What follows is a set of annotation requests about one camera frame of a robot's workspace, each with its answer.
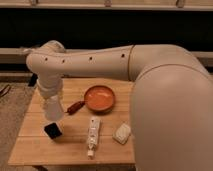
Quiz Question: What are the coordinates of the black eraser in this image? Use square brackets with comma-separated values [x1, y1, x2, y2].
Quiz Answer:
[44, 123, 62, 139]

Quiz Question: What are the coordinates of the white ceramic cup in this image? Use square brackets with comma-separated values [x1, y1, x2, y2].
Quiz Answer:
[43, 95, 64, 121]

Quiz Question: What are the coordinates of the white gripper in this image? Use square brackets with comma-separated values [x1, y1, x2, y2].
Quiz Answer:
[37, 77, 63, 99]

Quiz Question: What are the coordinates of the white folded cloth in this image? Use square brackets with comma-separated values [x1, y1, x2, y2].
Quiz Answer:
[113, 123, 131, 145]

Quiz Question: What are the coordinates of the black table leg stand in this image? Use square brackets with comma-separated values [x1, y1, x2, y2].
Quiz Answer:
[28, 74, 37, 87]

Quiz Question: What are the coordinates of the wooden table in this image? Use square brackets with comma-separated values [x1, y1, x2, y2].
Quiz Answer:
[8, 78, 135, 166]

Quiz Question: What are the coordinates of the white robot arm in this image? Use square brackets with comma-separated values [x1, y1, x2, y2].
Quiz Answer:
[26, 41, 213, 171]

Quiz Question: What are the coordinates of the black cable on left floor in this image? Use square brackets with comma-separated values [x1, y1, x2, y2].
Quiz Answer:
[0, 83, 12, 99]

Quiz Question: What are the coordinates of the white tube with cap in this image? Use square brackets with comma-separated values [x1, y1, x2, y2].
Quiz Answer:
[87, 117, 101, 158]

